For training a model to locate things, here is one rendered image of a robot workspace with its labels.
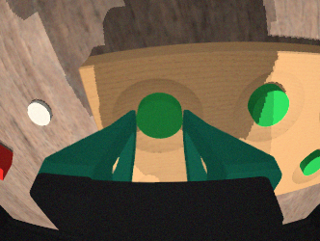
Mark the tan wooden tray with round pockets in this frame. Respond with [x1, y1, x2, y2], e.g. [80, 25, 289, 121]
[79, 41, 320, 196]

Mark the green disc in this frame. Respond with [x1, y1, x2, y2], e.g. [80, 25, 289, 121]
[300, 149, 320, 175]
[248, 84, 289, 127]
[136, 93, 183, 139]

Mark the red cube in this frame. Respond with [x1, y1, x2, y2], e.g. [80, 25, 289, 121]
[0, 145, 13, 180]

